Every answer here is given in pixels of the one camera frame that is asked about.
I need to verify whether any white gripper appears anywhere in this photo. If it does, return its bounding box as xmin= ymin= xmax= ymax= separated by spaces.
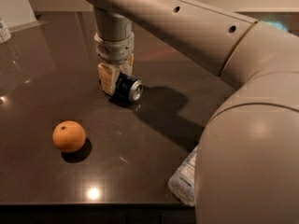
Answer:
xmin=94 ymin=34 xmax=135 ymax=95

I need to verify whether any blue pepsi can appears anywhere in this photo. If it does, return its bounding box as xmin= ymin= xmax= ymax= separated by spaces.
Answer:
xmin=115 ymin=73 xmax=143 ymax=103

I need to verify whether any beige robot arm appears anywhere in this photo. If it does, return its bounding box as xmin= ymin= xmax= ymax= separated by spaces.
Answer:
xmin=86 ymin=0 xmax=299 ymax=224

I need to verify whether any orange fruit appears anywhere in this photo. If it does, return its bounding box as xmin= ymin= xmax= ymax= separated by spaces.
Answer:
xmin=52 ymin=120 xmax=86 ymax=153

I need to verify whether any white container at left edge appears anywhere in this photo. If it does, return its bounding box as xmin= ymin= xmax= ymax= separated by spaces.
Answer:
xmin=0 ymin=18 xmax=11 ymax=44

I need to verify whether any white panel top left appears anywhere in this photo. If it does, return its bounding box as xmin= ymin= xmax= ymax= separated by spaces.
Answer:
xmin=0 ymin=0 xmax=44 ymax=32

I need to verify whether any clear plastic water bottle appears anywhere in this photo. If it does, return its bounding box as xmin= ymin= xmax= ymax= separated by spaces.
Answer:
xmin=168 ymin=148 xmax=197 ymax=206

